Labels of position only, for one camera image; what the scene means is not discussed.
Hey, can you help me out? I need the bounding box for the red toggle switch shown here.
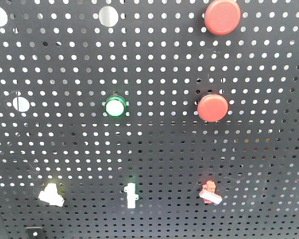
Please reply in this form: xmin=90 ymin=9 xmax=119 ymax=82
xmin=199 ymin=180 xmax=222 ymax=205

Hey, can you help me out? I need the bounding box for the blue-white toggle switch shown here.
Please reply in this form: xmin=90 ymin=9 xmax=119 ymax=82
xmin=38 ymin=183 xmax=64 ymax=207

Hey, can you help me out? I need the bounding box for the green lit indicator button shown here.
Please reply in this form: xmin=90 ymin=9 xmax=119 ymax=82
xmin=105 ymin=95 xmax=127 ymax=118

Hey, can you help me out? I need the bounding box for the black perforated pegboard panel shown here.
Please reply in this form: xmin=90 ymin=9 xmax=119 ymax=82
xmin=0 ymin=0 xmax=299 ymax=239

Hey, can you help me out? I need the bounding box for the lower red push button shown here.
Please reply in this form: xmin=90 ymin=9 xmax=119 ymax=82
xmin=197 ymin=94 xmax=228 ymax=122

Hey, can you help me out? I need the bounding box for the red push button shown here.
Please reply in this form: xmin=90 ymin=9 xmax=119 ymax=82
xmin=204 ymin=0 xmax=241 ymax=35
xmin=197 ymin=94 xmax=228 ymax=122

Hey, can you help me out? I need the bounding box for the upper red push button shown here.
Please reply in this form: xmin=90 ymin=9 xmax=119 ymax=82
xmin=204 ymin=0 xmax=241 ymax=35

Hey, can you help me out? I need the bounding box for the green-white toggle switch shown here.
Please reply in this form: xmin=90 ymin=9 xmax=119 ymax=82
xmin=124 ymin=183 xmax=139 ymax=209

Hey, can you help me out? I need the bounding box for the black mounting bracket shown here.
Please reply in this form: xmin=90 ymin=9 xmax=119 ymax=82
xmin=26 ymin=227 xmax=45 ymax=239

